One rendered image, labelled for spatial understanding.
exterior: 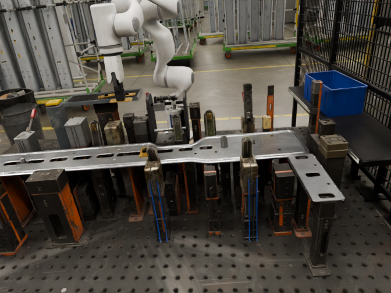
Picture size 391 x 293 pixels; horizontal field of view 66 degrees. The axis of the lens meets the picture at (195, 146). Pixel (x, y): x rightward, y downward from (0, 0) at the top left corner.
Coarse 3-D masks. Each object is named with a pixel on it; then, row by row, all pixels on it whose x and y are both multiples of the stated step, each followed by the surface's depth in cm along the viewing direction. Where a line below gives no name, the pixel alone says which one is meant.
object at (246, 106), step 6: (246, 84) 132; (246, 90) 133; (246, 96) 134; (246, 102) 135; (252, 102) 134; (246, 108) 136; (252, 108) 135; (246, 114) 136; (252, 114) 136; (246, 120) 136; (252, 120) 136
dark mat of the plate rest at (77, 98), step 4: (112, 92) 158; (132, 92) 154; (136, 92) 154; (76, 96) 158; (80, 96) 157; (84, 96) 156; (88, 96) 156; (92, 96) 155; (96, 96) 154; (128, 96) 150; (132, 96) 149; (136, 96) 148; (72, 100) 152; (76, 100) 151; (80, 100) 151; (84, 100) 150; (88, 100) 149; (92, 100) 149
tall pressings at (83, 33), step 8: (72, 0) 784; (72, 8) 776; (80, 8) 773; (88, 8) 818; (72, 16) 780; (80, 16) 822; (80, 24) 813; (88, 24) 806; (80, 32) 815; (88, 32) 800; (80, 40) 822; (88, 40) 802; (96, 40) 850; (128, 40) 847; (80, 48) 812; (128, 48) 834
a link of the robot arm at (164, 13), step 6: (150, 0) 130; (156, 0) 130; (162, 0) 132; (168, 0) 133; (174, 0) 135; (162, 6) 133; (168, 6) 133; (174, 6) 135; (162, 12) 137; (168, 12) 136; (174, 12) 137; (162, 18) 140; (168, 18) 140
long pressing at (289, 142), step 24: (144, 144) 136; (192, 144) 131; (216, 144) 130; (240, 144) 128; (264, 144) 126; (288, 144) 124; (0, 168) 128; (24, 168) 126; (48, 168) 124; (72, 168) 123; (96, 168) 122
